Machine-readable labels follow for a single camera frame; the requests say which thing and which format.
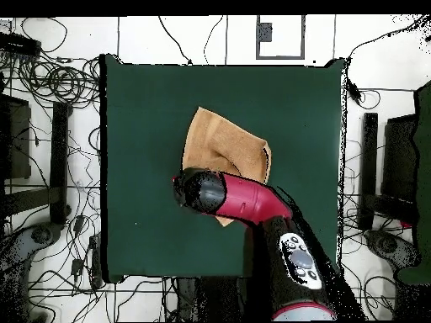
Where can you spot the dark grey floor box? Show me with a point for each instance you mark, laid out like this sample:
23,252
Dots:
265,32

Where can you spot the black power strip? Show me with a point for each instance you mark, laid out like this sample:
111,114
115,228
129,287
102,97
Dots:
20,44

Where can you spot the black power adapter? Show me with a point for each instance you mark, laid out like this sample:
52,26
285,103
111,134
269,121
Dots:
79,223
76,267

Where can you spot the black floor beam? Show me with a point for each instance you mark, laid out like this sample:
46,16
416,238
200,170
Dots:
369,151
60,151

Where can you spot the dark green cloth pile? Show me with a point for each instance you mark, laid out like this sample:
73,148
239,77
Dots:
424,168

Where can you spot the grey square floor frame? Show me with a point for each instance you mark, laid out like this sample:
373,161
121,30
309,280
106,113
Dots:
257,50

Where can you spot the dark green table cloth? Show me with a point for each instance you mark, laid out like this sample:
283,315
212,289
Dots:
141,134

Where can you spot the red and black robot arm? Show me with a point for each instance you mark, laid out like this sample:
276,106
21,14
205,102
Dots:
249,198

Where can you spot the dark flat box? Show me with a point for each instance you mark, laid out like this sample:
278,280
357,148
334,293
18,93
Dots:
18,141
400,158

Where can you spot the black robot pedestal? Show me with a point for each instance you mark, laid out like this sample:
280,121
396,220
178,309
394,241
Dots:
215,299

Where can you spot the black plug adapter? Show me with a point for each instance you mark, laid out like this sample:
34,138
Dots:
354,91

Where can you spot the black wheeled base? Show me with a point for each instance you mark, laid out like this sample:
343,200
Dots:
387,244
42,234

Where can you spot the tan terry towel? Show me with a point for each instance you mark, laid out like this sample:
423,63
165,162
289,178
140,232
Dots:
219,141

